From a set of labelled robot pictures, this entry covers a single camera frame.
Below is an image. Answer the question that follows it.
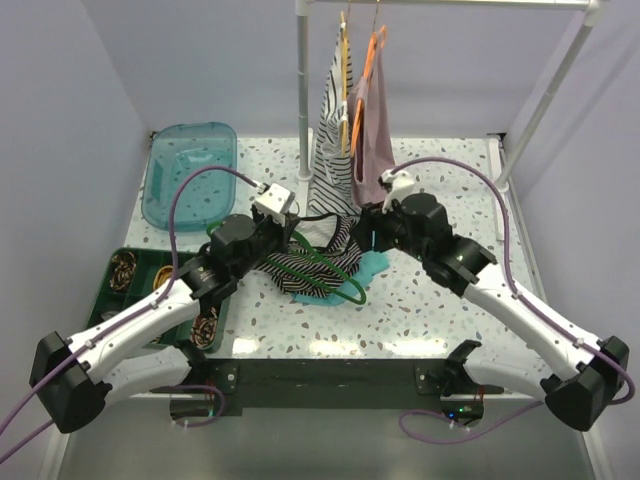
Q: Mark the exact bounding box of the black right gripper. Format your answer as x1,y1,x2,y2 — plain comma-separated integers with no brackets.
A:
348,195,426,261

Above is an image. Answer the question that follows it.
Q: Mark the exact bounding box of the green hanger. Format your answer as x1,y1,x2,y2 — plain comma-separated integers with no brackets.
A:
199,194,367,306

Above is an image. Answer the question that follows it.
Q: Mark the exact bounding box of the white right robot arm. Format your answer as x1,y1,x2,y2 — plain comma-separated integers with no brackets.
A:
352,193,629,432

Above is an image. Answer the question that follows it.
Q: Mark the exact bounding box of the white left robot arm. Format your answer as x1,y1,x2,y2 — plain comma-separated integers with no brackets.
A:
30,211,299,433

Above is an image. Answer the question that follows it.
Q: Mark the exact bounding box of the teal tank top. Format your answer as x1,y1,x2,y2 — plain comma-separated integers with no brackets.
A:
292,251,390,307

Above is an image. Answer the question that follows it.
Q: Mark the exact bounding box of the pink tank top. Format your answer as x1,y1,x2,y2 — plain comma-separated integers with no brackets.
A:
348,49,395,207

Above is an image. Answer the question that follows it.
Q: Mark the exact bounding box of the yellow hanger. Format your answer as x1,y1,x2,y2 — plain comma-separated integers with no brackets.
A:
339,7,350,157

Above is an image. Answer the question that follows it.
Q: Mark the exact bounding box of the orange hanger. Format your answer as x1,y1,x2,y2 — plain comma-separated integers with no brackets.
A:
350,25,387,158

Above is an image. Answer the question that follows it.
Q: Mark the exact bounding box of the teal transparent plastic bin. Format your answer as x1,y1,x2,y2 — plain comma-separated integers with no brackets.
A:
140,120,239,235

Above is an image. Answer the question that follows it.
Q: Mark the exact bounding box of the dark green organizer tray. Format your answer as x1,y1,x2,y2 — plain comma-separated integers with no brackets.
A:
87,248,229,354

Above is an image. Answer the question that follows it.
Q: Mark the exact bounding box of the white clothes rack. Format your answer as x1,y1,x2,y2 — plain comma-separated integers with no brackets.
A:
295,1,608,213

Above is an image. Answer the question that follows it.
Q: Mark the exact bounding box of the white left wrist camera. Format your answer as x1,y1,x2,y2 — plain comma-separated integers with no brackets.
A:
253,183,295,226

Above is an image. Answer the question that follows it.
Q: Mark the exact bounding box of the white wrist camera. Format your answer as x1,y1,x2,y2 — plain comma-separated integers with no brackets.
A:
253,183,295,226
379,169,415,213

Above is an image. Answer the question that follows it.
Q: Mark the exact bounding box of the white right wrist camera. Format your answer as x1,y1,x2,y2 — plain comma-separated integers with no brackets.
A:
379,169,415,213

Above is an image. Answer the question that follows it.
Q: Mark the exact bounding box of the brown floral hair tie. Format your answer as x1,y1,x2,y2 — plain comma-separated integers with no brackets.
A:
191,307,221,349

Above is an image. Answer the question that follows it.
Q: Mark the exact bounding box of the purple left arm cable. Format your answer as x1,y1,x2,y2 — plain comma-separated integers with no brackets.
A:
0,165,269,451

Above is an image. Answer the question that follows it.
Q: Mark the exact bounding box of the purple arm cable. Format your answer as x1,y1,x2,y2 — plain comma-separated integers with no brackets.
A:
392,157,636,447
0,165,269,451

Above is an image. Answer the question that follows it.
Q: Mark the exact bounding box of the leopard print hair tie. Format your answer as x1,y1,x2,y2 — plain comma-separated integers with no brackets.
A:
108,251,139,293

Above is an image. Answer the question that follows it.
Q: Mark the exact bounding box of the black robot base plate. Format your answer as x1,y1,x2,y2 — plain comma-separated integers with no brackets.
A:
179,359,503,416

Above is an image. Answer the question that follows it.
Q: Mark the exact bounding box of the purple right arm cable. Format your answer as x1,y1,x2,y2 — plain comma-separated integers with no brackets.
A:
392,157,636,447

